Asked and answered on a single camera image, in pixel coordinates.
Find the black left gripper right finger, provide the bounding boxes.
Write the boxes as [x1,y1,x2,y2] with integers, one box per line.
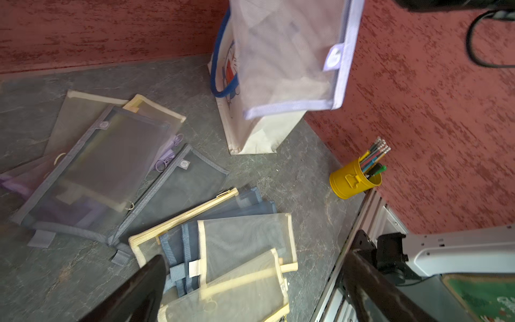
[343,252,435,321]

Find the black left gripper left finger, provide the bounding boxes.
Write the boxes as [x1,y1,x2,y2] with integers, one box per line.
[81,255,166,321]

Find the yellow trimmed mesh pouch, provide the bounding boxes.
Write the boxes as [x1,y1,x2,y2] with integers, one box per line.
[157,248,290,321]

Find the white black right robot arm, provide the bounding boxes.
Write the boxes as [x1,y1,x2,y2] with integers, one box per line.
[351,224,514,285]

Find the large yellow trimmed pouch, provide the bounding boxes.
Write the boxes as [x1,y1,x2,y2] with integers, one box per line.
[128,188,240,267]

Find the large blue mesh pouch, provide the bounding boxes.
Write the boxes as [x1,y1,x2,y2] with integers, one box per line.
[158,187,284,299]

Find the dark grey mesh pouch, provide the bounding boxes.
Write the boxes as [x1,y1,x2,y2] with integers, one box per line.
[111,144,229,262]

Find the far yellow trimmed pouch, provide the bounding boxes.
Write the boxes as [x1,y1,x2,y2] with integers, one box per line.
[44,90,186,162]

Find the small purple mesh pouch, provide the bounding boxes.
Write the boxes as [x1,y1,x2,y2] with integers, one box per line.
[230,1,365,119]

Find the aluminium front rail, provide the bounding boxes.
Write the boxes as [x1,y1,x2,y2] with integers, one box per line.
[311,189,409,321]

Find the white canvas bag blue handles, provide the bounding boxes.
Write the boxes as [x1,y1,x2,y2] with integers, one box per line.
[208,11,305,155]

